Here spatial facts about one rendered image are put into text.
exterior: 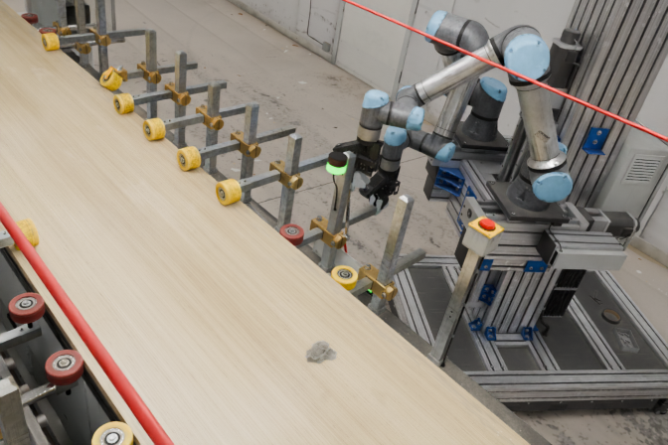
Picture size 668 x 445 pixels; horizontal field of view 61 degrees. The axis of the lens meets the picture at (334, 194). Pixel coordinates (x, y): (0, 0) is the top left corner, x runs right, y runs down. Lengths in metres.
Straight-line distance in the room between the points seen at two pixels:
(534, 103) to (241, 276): 0.98
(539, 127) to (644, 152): 0.65
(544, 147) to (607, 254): 0.53
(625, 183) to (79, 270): 1.90
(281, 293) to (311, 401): 0.36
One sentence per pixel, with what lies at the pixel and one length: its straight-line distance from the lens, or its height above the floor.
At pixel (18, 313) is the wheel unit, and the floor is 0.91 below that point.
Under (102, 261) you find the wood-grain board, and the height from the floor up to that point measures 0.90.
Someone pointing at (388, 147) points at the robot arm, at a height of 1.12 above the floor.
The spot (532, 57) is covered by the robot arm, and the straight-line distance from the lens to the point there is 1.70.
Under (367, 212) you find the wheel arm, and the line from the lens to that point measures 2.11.
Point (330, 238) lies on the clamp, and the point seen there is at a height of 0.85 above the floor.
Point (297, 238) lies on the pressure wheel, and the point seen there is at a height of 0.90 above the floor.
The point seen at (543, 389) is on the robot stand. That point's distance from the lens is 2.65.
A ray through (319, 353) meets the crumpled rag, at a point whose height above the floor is 0.91.
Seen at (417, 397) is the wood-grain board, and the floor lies 0.90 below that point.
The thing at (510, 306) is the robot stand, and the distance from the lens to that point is 2.67.
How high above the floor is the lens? 2.03
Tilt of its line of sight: 32 degrees down
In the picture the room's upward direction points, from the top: 11 degrees clockwise
